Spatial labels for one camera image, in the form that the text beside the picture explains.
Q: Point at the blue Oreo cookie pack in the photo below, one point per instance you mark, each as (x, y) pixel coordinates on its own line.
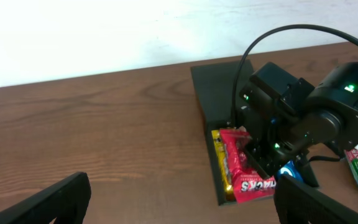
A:
(289, 169)

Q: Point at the black cardboard box with lid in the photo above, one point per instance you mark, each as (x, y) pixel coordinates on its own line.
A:
(213, 87)

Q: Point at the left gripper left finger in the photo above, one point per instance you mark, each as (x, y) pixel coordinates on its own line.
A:
(63, 202)

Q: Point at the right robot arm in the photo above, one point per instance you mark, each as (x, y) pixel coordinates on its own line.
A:
(338, 91)

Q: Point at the yellow candy bag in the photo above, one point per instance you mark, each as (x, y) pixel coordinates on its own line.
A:
(222, 162)

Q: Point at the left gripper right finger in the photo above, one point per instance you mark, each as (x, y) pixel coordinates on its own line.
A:
(298, 203)

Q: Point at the red Hacks candy bag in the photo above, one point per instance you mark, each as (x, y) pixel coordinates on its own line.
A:
(246, 183)

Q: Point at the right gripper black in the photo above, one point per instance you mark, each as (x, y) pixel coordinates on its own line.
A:
(288, 128)

